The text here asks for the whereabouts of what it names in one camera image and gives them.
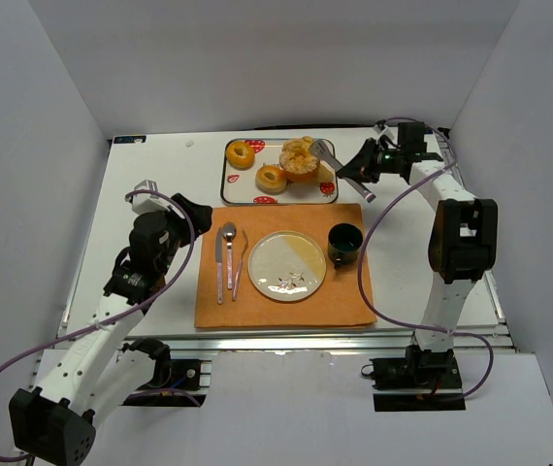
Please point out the pale ring bagel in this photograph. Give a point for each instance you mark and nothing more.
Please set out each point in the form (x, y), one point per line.
(271, 179)

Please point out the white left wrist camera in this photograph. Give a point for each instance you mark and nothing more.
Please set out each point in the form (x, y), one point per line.
(144, 203)

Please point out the pink handled table knife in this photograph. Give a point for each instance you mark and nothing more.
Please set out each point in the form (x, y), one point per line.
(219, 267)

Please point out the pink handled steel spoon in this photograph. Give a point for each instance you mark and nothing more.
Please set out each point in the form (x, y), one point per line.
(229, 232)

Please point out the left corner table label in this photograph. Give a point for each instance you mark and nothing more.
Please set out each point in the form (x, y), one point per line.
(129, 139)

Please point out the tall coconut topped bread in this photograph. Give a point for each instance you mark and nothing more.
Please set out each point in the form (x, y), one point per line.
(297, 162)

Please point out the steel serving tongs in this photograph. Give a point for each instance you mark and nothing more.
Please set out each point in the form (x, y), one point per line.
(320, 150)

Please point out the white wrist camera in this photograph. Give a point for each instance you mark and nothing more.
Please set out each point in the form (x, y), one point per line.
(383, 131)
(144, 203)

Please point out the pink handled steel fork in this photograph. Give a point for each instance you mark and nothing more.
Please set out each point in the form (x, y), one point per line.
(239, 270)

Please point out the orange fabric placemat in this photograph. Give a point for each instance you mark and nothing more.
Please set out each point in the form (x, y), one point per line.
(337, 303)

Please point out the dark green mug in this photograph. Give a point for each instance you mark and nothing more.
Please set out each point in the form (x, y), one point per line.
(344, 243)

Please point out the aluminium table frame rail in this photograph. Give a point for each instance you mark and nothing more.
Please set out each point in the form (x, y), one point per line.
(191, 164)

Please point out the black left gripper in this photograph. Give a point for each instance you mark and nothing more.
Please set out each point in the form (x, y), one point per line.
(191, 214)

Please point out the oval brown bread roll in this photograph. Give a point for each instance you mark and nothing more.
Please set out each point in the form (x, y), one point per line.
(324, 173)

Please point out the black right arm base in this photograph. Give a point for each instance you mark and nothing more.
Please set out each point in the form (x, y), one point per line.
(418, 381)

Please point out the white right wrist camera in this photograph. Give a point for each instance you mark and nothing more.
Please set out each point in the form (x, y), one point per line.
(383, 131)

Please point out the orange glazed donut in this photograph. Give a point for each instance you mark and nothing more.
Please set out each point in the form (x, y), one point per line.
(240, 155)

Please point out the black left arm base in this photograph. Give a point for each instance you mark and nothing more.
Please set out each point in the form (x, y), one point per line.
(175, 383)

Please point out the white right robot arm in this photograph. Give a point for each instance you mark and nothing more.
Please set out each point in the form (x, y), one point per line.
(463, 241)

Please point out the white ceramic leaf plate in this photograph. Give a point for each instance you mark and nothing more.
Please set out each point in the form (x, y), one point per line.
(287, 266)

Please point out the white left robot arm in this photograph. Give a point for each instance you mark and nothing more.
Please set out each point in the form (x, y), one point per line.
(58, 419)

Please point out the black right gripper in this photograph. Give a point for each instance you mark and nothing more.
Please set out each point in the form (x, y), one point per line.
(369, 162)

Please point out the white strawberry print tray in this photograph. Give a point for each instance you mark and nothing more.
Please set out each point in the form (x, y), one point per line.
(238, 187)

